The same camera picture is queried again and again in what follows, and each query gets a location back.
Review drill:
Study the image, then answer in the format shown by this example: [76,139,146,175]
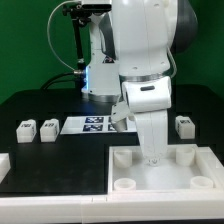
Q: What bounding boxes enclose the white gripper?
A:
[122,77,171,167]

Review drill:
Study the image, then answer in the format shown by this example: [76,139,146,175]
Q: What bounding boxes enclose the white square tabletop part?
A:
[108,144,224,193]

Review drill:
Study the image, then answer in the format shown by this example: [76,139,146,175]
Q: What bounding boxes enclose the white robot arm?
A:
[81,0,197,165]

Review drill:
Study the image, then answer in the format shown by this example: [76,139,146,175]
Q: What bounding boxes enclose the paper sheet with markers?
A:
[59,114,138,136]

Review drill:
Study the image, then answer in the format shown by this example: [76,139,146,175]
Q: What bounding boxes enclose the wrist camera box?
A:
[111,101,134,132]

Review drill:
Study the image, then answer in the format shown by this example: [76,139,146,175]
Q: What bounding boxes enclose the white U-shaped fence wall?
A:
[0,189,224,224]

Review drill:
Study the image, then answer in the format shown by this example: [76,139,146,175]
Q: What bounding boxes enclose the black cables at base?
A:
[40,71,84,90]

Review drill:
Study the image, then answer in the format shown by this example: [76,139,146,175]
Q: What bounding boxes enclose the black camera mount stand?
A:
[62,3,90,89]

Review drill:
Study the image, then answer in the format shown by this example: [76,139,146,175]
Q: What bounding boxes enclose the grey cable loop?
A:
[46,0,81,73]

